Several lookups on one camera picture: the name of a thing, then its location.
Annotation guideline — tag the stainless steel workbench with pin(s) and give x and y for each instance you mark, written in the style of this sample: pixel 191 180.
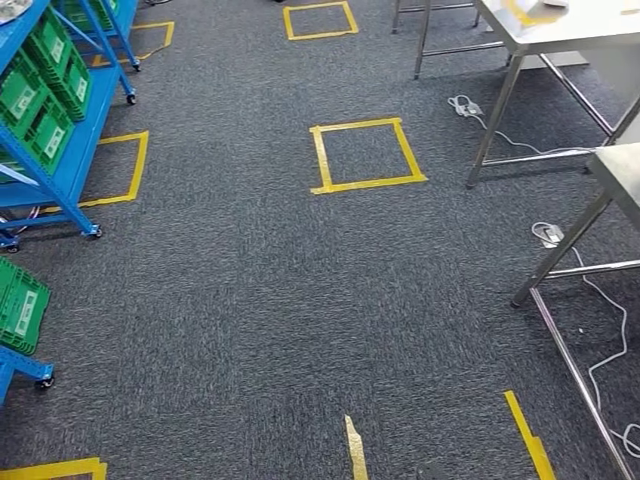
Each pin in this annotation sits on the stainless steel workbench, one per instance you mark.
pixel 620 172

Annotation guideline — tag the yellow floor tape outline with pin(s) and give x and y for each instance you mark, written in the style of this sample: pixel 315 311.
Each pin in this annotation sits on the yellow floor tape outline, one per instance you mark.
pixel 367 183
pixel 530 444
pixel 320 34

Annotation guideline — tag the stainless steel table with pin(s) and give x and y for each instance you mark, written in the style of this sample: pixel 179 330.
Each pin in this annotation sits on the stainless steel table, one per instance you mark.
pixel 575 26
pixel 425 40

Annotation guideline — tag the pale patterned object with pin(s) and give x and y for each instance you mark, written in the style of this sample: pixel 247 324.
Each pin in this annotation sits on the pale patterned object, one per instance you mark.
pixel 12 10

